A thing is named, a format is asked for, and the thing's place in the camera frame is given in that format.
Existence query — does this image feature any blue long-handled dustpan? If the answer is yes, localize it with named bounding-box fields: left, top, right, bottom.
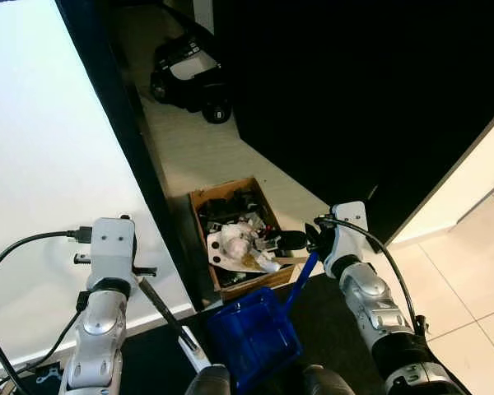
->
left=206, top=251, right=319, bottom=393

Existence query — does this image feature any black floor mat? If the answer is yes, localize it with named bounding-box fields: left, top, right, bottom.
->
left=119, top=272, right=470, bottom=395

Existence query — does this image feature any black wheeled floor device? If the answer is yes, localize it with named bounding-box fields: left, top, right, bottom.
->
left=151, top=33, right=233, bottom=124

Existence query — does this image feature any brown cardboard rubbish box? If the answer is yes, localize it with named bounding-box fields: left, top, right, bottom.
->
left=189, top=177, right=301, bottom=301

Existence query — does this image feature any white crumpled paper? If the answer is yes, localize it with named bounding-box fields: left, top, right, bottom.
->
left=207, top=224, right=279, bottom=274

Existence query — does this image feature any black scrap pile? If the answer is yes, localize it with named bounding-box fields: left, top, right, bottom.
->
left=196, top=191, right=273, bottom=239

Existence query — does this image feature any black door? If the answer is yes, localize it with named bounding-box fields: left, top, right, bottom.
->
left=214, top=0, right=494, bottom=244

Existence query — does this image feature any grey robot right leg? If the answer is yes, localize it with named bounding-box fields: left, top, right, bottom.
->
left=303, top=366, right=355, bottom=395

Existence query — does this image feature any grey robot leg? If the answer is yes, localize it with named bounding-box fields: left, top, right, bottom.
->
left=303, top=366, right=355, bottom=395
left=185, top=365, right=231, bottom=395

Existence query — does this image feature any grey robot left leg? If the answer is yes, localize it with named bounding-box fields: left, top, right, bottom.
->
left=185, top=365, right=231, bottom=395

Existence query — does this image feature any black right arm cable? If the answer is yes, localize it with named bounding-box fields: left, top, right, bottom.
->
left=315, top=216, right=429, bottom=338

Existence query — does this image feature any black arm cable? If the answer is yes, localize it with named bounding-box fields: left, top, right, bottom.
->
left=0, top=228, right=93, bottom=395
left=315, top=216, right=429, bottom=338

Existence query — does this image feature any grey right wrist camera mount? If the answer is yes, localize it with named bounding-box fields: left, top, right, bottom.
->
left=328, top=202, right=370, bottom=277

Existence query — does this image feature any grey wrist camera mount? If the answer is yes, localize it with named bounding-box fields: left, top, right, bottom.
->
left=91, top=218, right=138, bottom=285
left=328, top=202, right=370, bottom=277

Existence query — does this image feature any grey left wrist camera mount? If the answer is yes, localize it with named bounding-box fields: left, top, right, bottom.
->
left=91, top=218, right=138, bottom=285

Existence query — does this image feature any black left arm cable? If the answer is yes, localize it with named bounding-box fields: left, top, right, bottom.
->
left=0, top=228, right=93, bottom=395

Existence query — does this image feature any black door frame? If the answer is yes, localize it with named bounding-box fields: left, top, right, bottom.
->
left=56, top=0, right=203, bottom=309

